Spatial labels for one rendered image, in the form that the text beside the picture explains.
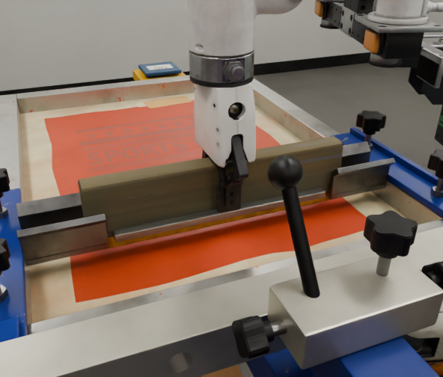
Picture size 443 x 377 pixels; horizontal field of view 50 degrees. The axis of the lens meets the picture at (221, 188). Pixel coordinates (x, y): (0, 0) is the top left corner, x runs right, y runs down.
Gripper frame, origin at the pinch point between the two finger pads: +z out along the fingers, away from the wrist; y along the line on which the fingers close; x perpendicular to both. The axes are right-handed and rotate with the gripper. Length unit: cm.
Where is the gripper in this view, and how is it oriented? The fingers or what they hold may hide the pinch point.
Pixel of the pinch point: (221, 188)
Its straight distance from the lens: 63.2
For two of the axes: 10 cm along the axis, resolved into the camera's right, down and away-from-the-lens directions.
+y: -3.7, -4.6, 8.1
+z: 0.0, 8.7, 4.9
